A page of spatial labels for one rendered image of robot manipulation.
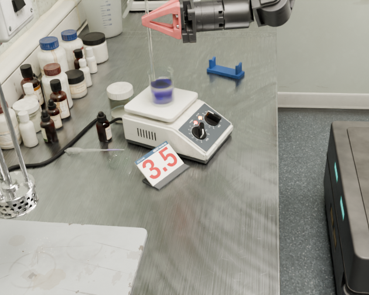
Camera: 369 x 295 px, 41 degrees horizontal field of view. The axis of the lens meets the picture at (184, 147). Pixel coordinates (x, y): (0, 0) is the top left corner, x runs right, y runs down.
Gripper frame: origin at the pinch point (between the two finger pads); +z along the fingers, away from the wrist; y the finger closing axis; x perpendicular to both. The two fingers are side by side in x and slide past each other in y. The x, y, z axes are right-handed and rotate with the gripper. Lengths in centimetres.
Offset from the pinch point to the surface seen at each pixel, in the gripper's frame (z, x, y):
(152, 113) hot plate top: 0.4, 17.3, 5.6
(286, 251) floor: -40, 101, -31
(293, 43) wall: -65, 66, -132
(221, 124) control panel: -13.7, 22.4, 4.0
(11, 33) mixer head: 12.7, -14.8, 40.9
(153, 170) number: 1.0, 24.1, 15.7
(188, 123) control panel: -6.7, 19.8, 6.6
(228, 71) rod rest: -19.2, 25.2, -26.4
